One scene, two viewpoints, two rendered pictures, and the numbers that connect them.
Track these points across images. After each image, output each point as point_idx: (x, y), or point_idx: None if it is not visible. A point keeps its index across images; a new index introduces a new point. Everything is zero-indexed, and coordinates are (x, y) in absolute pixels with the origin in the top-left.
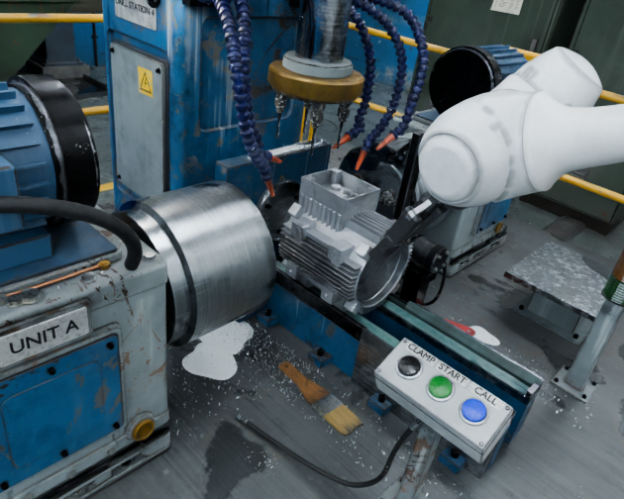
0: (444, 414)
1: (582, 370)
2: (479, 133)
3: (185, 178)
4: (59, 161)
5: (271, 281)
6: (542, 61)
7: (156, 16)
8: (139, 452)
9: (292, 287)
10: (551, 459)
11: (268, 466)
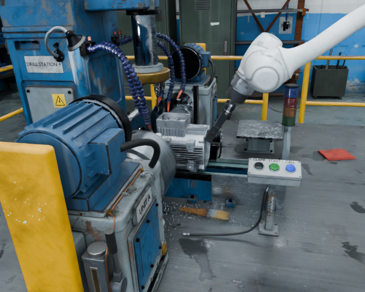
0: (281, 174)
1: (285, 159)
2: (273, 63)
3: None
4: (121, 127)
5: (176, 165)
6: (262, 38)
7: (62, 65)
8: (163, 263)
9: None
10: (298, 192)
11: (212, 244)
